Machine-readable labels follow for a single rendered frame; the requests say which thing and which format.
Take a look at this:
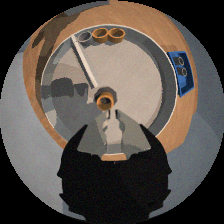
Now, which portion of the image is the bronze bushing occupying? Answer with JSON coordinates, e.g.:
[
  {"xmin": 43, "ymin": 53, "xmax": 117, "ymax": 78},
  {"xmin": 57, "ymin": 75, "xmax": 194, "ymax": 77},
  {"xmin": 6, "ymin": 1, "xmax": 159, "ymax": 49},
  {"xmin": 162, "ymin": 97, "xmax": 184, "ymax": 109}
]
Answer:
[
  {"xmin": 97, "ymin": 92, "xmax": 113, "ymax": 111},
  {"xmin": 92, "ymin": 28, "xmax": 109, "ymax": 43},
  {"xmin": 109, "ymin": 28, "xmax": 125, "ymax": 43}
]

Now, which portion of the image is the blue open box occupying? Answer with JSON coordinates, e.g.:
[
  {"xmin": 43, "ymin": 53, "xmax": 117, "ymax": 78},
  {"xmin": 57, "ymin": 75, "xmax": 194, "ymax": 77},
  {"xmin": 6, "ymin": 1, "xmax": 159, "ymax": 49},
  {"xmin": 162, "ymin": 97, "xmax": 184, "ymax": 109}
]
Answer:
[{"xmin": 166, "ymin": 51, "xmax": 194, "ymax": 98}]

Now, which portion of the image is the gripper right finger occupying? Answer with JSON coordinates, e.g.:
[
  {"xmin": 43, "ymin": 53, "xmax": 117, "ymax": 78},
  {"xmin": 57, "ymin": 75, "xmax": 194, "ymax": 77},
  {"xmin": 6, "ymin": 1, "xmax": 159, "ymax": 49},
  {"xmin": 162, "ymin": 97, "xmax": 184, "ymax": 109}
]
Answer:
[{"xmin": 116, "ymin": 109, "xmax": 172, "ymax": 175}]

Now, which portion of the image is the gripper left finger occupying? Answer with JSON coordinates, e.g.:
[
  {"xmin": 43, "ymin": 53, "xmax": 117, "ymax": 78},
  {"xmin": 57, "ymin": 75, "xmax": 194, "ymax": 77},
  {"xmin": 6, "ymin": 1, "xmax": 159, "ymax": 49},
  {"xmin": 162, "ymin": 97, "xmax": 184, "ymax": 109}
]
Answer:
[{"xmin": 57, "ymin": 109, "xmax": 110, "ymax": 178}]

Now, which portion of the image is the grey metal ring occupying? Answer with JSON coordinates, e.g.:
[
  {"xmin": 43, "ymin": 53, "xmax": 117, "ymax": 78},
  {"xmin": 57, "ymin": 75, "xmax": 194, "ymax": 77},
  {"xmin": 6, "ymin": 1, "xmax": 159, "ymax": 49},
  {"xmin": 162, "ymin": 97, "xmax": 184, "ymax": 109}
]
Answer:
[
  {"xmin": 173, "ymin": 57, "xmax": 184, "ymax": 65},
  {"xmin": 77, "ymin": 31, "xmax": 95, "ymax": 46},
  {"xmin": 177, "ymin": 67, "xmax": 187, "ymax": 76}
]

